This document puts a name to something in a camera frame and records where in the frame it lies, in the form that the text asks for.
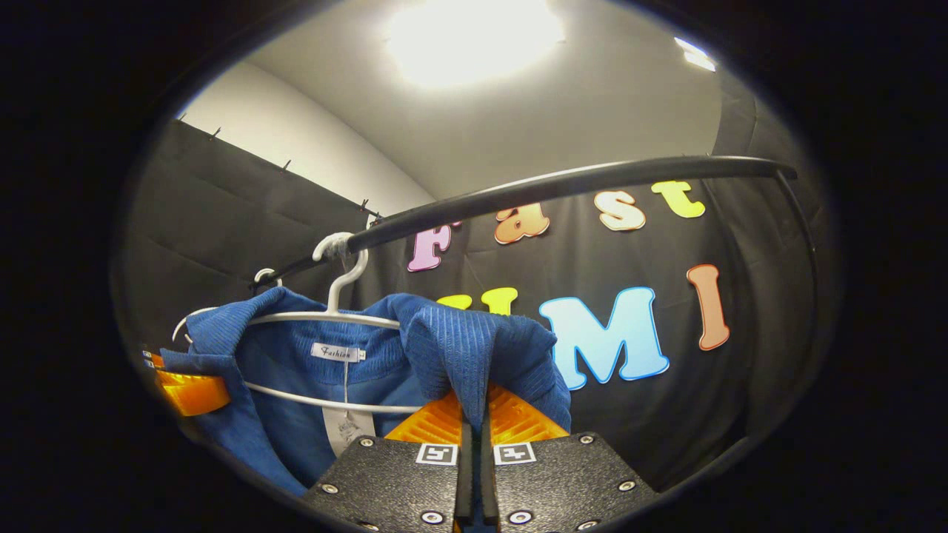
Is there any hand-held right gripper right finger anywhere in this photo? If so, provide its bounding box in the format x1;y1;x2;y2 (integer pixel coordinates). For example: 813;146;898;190
480;383;660;533

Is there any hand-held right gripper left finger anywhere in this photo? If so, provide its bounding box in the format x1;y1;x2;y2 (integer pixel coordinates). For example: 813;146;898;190
302;389;475;533

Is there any blue corduroy jacket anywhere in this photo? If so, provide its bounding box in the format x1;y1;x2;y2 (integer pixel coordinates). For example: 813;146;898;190
159;287;573;498

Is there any white clothes hanger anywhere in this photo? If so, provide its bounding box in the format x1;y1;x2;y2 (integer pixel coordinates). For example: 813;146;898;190
241;232;427;415
172;268;284;343

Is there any black clothes rack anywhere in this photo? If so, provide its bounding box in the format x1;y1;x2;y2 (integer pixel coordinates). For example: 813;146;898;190
250;155;821;356

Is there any ceiling light panel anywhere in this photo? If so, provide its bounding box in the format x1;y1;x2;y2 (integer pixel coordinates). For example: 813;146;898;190
674;37;718;73
385;0;565;88

